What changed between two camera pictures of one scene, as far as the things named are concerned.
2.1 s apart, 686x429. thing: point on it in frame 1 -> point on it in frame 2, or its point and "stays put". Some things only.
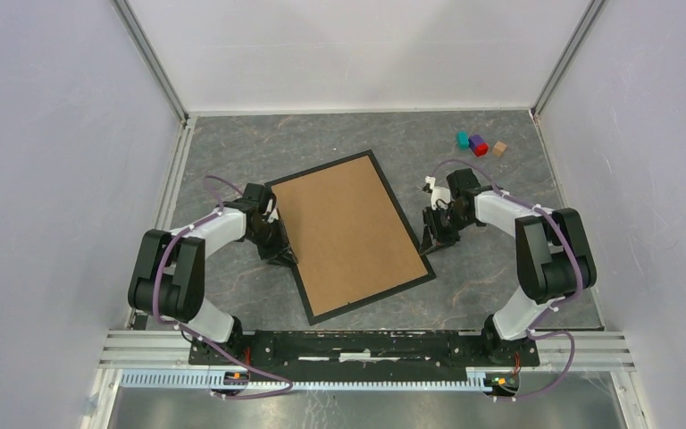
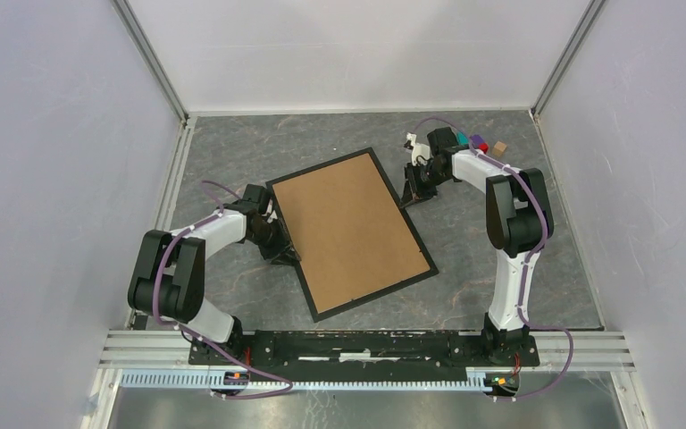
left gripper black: (282, 249) stays put
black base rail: (363, 355) stays put
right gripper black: (430, 231) -> (413, 192)
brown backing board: (345, 234) stays put
